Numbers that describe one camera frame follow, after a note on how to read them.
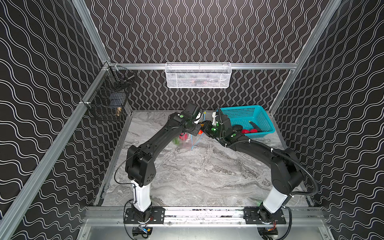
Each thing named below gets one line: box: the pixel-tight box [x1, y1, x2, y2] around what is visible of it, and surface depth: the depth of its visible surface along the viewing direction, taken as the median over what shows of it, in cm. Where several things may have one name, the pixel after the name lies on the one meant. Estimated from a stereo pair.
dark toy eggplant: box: [233, 124, 243, 132], surface depth 108 cm
